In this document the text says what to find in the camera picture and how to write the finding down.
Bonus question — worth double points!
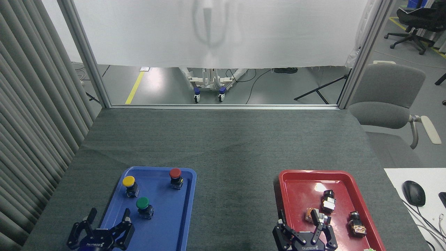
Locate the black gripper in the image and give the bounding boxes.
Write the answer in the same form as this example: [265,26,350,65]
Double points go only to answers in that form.
[272,209,338,251]
[67,208,136,251]

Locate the green push button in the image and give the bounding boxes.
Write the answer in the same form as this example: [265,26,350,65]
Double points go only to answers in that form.
[136,197,154,220]

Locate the yellow push button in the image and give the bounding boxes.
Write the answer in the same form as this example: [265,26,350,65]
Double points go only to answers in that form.
[122,176,140,198]

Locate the red push button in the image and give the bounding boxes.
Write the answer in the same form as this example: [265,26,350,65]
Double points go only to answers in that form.
[169,168,184,190]

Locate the red plastic tray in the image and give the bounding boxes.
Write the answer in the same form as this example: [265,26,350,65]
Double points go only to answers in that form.
[278,170,386,251]

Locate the blue plastic tray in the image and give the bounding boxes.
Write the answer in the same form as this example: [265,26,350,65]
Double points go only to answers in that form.
[91,166,197,251]

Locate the black computer mouse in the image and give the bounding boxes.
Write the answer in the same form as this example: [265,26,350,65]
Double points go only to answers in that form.
[402,180,426,207]

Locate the grey pleated curtain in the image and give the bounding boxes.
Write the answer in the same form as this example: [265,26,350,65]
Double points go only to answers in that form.
[0,0,95,251]

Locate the white side table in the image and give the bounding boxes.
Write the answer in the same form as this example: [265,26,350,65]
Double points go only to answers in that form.
[383,168,446,251]

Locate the black tripod legs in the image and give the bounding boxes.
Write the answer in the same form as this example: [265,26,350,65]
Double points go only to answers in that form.
[293,71,351,105]

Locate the grey office chair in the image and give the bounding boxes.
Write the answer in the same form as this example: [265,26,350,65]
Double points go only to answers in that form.
[348,61,443,150]

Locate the white stand on wheels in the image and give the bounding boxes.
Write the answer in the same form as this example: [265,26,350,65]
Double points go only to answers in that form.
[179,68,250,104]

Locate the white cloth screen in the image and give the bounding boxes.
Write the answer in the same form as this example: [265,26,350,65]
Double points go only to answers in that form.
[71,0,375,69]

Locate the black office chair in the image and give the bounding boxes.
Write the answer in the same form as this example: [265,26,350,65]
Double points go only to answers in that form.
[384,6,446,55]

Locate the grey orange switch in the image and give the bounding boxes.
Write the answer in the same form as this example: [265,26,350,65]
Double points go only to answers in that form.
[306,208,331,226]

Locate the black silver switch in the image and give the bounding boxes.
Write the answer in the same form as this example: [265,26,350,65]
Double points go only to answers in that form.
[321,190,336,213]

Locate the black copper switch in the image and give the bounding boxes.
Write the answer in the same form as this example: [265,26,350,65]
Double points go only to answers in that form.
[348,211,367,238]

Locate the grey desk cables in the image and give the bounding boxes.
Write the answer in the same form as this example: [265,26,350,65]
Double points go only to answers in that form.
[401,199,446,251]

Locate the silver frame rail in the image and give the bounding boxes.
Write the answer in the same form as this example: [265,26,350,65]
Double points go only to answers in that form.
[109,104,340,111]

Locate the black floor cable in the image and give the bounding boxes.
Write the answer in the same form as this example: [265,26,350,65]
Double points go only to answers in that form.
[226,68,273,105]

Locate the silver frame post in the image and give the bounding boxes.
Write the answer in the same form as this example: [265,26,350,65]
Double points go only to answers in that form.
[57,0,112,109]
[337,0,395,110]

